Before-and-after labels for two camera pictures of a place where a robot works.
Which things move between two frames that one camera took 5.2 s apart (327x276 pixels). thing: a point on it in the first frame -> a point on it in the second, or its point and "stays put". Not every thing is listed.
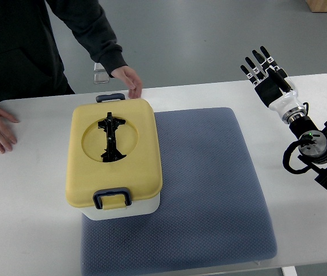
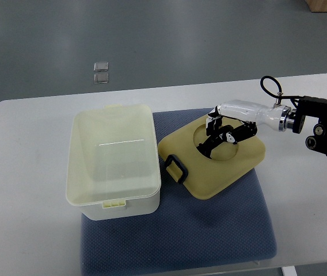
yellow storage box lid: x=140 y=170 -> x=200 y=175
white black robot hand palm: x=279 y=103 -> x=277 y=117
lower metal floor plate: x=101 y=77 stays put
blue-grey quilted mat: x=212 y=211 stays put
